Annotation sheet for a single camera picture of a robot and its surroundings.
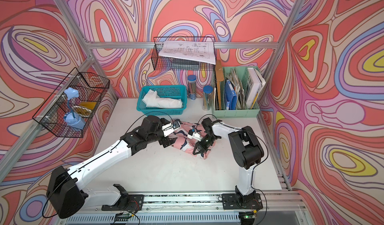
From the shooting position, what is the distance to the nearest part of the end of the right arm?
763 millimetres


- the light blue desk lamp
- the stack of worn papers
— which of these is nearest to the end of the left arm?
the light blue desk lamp

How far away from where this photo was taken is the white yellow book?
951mm

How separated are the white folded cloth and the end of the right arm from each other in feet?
1.04

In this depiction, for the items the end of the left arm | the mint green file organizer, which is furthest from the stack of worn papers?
the end of the left arm

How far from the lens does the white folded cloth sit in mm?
1089

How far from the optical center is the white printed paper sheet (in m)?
0.78

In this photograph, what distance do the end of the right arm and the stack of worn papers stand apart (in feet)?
0.98

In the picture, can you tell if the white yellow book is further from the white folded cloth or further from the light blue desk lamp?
the light blue desk lamp
